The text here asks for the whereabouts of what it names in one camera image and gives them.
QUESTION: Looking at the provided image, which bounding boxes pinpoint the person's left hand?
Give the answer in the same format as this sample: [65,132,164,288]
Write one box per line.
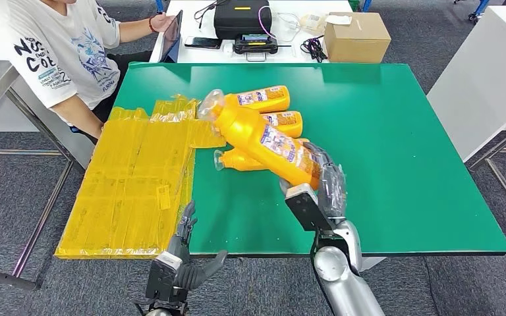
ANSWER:
[150,12,176,34]

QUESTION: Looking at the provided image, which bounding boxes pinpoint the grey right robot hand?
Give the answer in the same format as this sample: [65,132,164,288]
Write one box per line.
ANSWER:
[279,142,348,223]

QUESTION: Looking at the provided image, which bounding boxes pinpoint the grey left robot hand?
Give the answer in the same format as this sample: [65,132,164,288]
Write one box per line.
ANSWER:
[167,200,229,292]

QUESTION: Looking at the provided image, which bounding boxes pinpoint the orange detergent bottle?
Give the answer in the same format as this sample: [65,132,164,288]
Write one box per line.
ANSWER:
[213,138,310,172]
[259,111,304,139]
[196,89,323,192]
[222,85,291,115]

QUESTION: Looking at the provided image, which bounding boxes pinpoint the tablet with white cover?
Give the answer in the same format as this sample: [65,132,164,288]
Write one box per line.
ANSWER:
[150,9,184,64]

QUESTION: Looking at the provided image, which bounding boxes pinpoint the black smartphone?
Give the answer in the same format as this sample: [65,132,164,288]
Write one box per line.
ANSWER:
[184,36,223,49]

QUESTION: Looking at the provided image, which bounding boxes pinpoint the black carry case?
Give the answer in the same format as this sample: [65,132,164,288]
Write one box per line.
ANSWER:
[213,0,273,41]

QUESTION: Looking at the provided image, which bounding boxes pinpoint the white table foot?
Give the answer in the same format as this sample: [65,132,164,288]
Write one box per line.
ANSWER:
[357,256,387,272]

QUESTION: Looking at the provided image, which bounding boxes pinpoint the black handheld controller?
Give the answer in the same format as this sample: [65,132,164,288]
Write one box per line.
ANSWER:
[233,33,293,63]

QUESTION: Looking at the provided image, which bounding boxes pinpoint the person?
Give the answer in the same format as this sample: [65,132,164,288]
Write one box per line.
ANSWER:
[0,0,177,140]

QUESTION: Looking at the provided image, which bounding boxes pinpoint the brown cardboard box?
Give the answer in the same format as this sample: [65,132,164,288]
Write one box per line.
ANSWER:
[323,11,392,64]

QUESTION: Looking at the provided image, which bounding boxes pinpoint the clear plastic bag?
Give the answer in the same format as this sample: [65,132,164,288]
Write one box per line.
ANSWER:
[300,13,329,37]

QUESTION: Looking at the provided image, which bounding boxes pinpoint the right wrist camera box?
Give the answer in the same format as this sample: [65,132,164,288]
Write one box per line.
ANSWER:
[285,183,335,233]

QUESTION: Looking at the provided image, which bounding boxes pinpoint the pink cable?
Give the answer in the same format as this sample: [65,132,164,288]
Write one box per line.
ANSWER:
[258,5,281,43]

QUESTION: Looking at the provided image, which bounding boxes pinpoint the white cable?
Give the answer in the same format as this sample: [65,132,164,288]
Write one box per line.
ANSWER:
[275,11,303,43]

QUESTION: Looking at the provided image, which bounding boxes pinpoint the black cable bundle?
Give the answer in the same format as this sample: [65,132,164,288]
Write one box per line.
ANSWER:
[300,36,329,63]

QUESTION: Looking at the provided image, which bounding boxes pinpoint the blue wheeled frame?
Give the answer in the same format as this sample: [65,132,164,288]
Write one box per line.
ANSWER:
[467,0,490,22]

